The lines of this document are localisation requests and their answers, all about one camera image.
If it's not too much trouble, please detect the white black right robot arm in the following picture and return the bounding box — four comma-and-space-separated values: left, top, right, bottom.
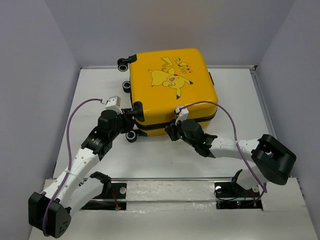
165, 119, 297, 196

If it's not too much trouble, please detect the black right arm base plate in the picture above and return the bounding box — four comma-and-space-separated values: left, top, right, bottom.
213, 182, 263, 210

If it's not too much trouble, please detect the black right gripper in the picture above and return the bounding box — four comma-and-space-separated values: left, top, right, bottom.
165, 115, 197, 148

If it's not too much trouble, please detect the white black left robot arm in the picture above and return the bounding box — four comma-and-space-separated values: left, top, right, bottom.
27, 107, 135, 239

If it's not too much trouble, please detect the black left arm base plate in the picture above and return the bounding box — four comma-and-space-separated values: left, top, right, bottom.
81, 182, 127, 211

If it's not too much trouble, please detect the yellow hard-shell suitcase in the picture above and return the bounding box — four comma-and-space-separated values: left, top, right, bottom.
117, 48, 218, 137

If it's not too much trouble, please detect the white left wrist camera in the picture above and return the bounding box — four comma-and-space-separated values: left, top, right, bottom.
101, 95, 121, 112

